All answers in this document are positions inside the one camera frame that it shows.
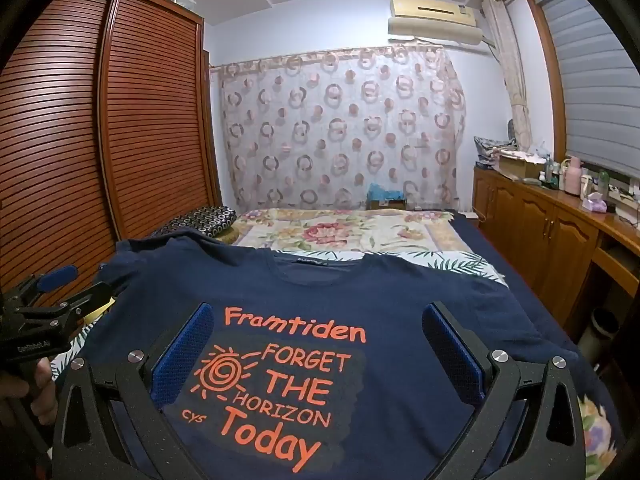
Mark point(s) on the green bottle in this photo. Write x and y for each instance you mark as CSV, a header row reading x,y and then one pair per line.
x,y
604,182

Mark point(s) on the floral blanket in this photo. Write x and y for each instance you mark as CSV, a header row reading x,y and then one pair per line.
x,y
325,232

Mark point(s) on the dark waste bin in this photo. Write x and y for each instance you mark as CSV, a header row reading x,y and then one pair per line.
x,y
605,327

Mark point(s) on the pink thermos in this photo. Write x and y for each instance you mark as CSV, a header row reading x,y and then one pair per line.
x,y
573,177

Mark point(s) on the pink tissue box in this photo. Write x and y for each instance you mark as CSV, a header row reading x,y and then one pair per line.
x,y
594,204

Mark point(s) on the beige drawn curtain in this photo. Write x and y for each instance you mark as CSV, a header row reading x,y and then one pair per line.
x,y
517,110

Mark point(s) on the brown cardboard box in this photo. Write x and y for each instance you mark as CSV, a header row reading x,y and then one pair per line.
x,y
386,205

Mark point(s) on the clear storage box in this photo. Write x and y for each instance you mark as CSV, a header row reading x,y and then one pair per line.
x,y
182,2

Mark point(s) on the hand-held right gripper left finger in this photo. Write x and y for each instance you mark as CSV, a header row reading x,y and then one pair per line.
x,y
182,355

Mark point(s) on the open cardboard box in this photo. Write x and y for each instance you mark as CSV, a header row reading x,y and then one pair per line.
x,y
515,165

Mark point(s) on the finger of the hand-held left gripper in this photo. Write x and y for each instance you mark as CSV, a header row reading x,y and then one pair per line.
x,y
95,296
60,277

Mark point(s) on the dark circle-patterned pillow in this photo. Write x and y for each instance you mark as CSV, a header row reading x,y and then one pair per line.
x,y
200,220

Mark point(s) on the wooden sideboard cabinet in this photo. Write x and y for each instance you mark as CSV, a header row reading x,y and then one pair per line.
x,y
535,220

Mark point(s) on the person's left hand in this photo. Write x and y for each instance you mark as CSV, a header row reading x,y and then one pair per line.
x,y
42,395

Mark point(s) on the navy printed t-shirt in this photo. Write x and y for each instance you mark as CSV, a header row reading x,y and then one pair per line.
x,y
350,285

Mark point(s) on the grey window blind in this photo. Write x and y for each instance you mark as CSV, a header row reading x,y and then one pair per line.
x,y
590,85

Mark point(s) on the cream wall air conditioner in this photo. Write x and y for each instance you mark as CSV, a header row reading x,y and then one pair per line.
x,y
435,15

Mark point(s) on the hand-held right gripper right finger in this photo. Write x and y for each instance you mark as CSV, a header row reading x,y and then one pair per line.
x,y
452,355

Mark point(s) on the wooden louvred wardrobe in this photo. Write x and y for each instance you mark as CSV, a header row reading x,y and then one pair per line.
x,y
100,135

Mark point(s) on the leaf print bed sheet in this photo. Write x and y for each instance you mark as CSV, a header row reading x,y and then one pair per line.
x,y
465,262

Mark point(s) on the blue plastic bag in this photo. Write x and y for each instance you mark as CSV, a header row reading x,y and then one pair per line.
x,y
385,192

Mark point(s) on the dark round object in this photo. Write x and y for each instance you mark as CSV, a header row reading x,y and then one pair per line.
x,y
511,132

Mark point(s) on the circle-patterned sheer curtain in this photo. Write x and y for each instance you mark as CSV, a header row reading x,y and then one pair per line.
x,y
340,135

